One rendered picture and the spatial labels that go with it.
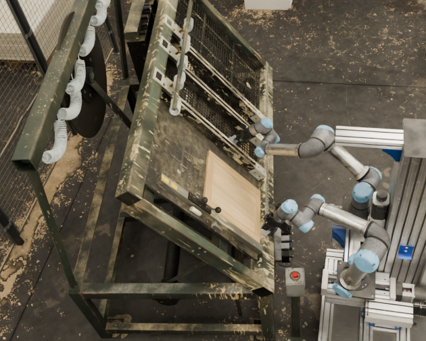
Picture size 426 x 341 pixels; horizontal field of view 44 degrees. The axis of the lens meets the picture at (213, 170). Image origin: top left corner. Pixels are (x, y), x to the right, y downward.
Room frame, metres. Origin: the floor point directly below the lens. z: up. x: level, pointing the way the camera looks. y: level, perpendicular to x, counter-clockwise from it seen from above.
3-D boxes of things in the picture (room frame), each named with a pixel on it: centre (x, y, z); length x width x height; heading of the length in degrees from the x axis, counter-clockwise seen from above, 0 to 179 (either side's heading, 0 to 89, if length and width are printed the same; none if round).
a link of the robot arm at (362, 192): (1.87, -0.88, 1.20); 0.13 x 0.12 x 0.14; 139
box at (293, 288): (1.56, -0.37, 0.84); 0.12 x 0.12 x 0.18; 77
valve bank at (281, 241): (2.00, -0.40, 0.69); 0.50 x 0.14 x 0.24; 167
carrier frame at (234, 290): (2.76, 0.23, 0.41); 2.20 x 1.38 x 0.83; 167
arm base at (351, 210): (1.86, -0.88, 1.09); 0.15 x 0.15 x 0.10
